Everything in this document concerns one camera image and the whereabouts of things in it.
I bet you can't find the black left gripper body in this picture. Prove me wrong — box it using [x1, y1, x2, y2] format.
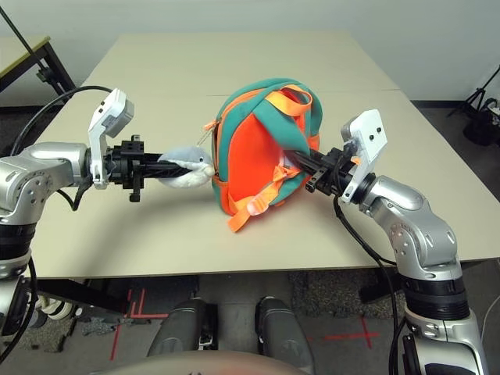
[103, 134, 147, 203]

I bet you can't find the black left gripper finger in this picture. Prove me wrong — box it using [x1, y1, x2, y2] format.
[142, 163, 213, 176]
[142, 153, 185, 167]

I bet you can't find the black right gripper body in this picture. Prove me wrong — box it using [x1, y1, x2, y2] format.
[305, 147, 363, 195]

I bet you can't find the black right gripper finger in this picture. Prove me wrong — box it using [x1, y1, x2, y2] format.
[291, 150, 328, 168]
[291, 155, 325, 175]

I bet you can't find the grey white plush shark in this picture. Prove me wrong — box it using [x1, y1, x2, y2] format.
[157, 145, 216, 190]

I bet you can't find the orange and teal backpack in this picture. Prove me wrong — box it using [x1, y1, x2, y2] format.
[203, 77, 324, 234]

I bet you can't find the thin black pole with clamp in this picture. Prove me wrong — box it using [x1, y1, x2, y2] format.
[0, 7, 54, 83]

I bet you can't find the black table foot bar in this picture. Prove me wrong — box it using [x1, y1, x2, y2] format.
[34, 278, 128, 313]
[359, 267, 407, 304]

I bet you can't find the black framed side table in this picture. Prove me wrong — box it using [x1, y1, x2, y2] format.
[0, 35, 75, 102]

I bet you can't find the dark grey robot left leg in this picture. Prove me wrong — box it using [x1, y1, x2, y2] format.
[148, 296, 220, 359]

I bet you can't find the dark grey robot leg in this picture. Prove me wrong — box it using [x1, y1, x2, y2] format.
[148, 296, 220, 359]
[255, 295, 316, 374]

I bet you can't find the white striped floor object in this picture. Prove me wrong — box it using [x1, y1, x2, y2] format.
[37, 296, 75, 320]

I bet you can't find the red tape cross mark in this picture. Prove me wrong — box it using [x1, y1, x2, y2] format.
[323, 316, 380, 348]

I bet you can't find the dark grey robot right leg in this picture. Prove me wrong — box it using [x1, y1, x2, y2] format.
[255, 295, 316, 374]

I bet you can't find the beige robot torso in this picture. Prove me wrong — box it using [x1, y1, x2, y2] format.
[93, 350, 309, 375]

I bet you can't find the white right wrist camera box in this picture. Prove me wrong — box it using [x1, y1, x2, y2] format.
[338, 109, 388, 205]

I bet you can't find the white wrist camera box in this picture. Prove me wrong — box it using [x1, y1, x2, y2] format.
[338, 109, 388, 205]
[87, 88, 136, 191]

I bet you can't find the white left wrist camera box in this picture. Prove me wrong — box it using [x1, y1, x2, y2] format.
[87, 88, 136, 191]

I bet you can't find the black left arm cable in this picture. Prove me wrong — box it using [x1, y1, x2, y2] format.
[9, 84, 114, 212]

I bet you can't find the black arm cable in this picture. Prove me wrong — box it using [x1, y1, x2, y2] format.
[9, 84, 114, 212]
[333, 195, 415, 375]

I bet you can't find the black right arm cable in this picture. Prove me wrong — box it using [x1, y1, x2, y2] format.
[333, 195, 415, 375]

